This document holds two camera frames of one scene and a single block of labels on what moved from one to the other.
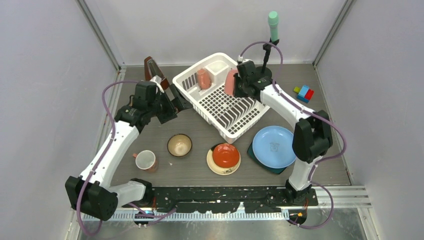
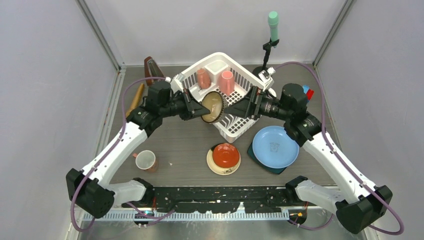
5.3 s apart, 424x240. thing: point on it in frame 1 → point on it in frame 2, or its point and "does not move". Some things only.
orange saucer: (225, 155) does not move
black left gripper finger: (180, 102) → (197, 110)
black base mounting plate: (227, 199) does not move
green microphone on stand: (265, 71) does not move
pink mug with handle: (204, 79) does not move
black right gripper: (236, 93) → (250, 108)
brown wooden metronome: (152, 70) does not move
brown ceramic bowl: (179, 145) → (215, 102)
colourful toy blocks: (305, 94) does not move
